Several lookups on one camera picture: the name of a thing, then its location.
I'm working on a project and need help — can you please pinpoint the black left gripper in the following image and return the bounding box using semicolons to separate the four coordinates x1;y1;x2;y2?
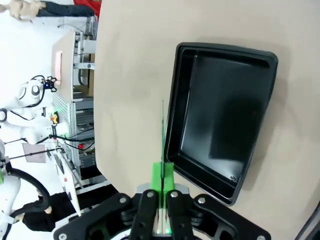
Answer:
41;75;58;93

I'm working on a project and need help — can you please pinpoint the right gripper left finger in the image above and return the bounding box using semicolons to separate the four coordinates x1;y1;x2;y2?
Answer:
53;161;164;240

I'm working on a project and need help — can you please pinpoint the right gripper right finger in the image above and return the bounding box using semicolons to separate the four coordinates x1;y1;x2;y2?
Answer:
163;161;273;240

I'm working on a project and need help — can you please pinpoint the brown-top wheeled table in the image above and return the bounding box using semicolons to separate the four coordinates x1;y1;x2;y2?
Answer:
50;31;77;104

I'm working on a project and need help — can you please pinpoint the green circuit board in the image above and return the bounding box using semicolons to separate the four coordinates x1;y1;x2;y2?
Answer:
158;99;169;235

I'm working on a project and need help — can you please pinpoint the black rectangular ESD tray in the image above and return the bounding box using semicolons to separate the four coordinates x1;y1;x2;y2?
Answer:
163;41;279;207

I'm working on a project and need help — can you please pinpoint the brown cardboard box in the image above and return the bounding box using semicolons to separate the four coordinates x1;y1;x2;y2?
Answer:
73;53;97;98

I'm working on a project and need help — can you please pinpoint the red fabric item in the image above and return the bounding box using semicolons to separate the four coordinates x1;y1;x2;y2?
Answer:
73;0;104;17

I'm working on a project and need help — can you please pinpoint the person in black clothes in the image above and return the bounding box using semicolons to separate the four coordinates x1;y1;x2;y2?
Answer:
11;192;78;235

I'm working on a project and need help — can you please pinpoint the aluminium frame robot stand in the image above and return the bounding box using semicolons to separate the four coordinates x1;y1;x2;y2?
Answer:
51;93;97;183

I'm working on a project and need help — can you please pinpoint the thin black right gripper cable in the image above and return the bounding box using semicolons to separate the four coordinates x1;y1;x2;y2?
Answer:
294;206;320;240

